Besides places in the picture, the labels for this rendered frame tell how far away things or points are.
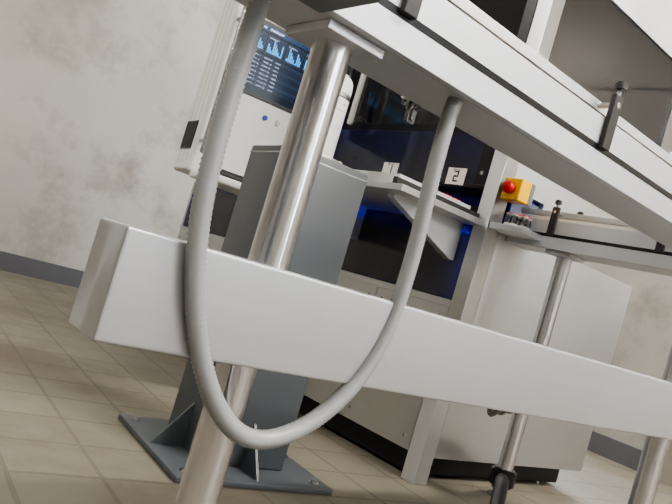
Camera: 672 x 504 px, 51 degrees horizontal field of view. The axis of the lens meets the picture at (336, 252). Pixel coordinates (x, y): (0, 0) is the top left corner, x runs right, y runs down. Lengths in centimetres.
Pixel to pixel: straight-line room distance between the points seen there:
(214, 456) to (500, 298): 171
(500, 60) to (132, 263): 57
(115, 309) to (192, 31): 472
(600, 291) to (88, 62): 361
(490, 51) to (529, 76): 9
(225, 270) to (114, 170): 438
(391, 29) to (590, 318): 219
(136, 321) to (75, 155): 435
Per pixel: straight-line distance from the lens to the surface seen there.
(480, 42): 99
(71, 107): 508
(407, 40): 90
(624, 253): 218
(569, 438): 303
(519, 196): 229
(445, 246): 234
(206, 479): 87
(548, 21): 253
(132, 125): 518
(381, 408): 249
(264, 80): 295
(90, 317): 75
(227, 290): 79
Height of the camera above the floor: 56
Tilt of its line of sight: 2 degrees up
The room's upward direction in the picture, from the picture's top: 17 degrees clockwise
